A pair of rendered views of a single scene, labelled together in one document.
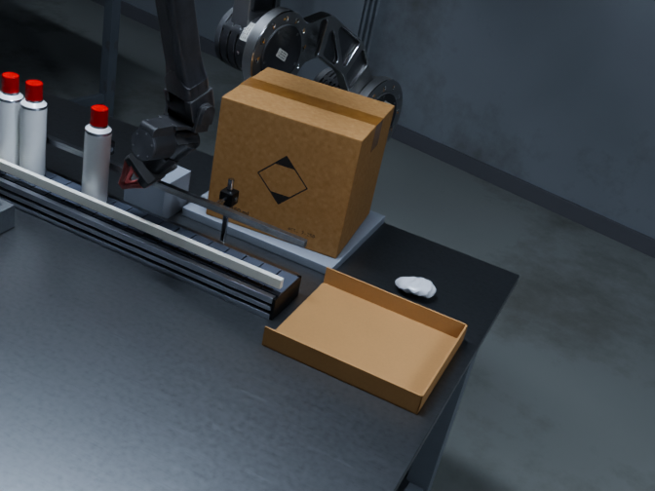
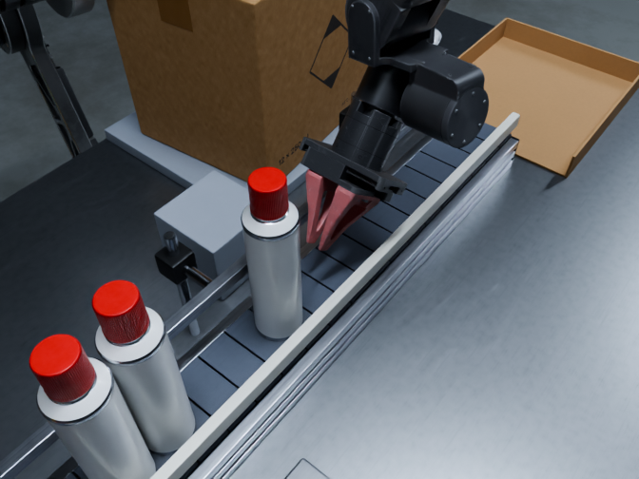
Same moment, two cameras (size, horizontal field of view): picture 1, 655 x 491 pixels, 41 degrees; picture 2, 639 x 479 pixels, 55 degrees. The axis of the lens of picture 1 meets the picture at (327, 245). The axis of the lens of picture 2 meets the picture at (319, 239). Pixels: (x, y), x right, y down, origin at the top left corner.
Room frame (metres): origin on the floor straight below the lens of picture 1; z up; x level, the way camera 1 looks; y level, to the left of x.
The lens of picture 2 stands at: (1.37, 0.82, 1.43)
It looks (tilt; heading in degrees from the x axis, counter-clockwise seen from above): 48 degrees down; 290
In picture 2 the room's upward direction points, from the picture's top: straight up
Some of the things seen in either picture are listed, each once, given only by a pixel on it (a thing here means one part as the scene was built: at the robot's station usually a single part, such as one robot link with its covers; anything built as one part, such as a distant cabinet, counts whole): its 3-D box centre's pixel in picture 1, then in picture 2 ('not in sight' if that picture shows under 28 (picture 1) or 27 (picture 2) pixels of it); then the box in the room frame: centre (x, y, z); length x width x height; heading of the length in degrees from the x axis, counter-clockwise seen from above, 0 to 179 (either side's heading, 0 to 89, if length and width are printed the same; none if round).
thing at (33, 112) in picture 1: (33, 130); (145, 373); (1.59, 0.63, 0.98); 0.05 x 0.05 x 0.20
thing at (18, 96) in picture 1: (10, 122); (97, 425); (1.61, 0.68, 0.98); 0.05 x 0.05 x 0.20
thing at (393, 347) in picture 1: (367, 334); (532, 87); (1.33, -0.11, 0.85); 0.30 x 0.26 x 0.04; 71
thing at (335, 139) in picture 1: (300, 159); (258, 30); (1.73, 0.10, 0.99); 0.30 x 0.24 x 0.27; 77
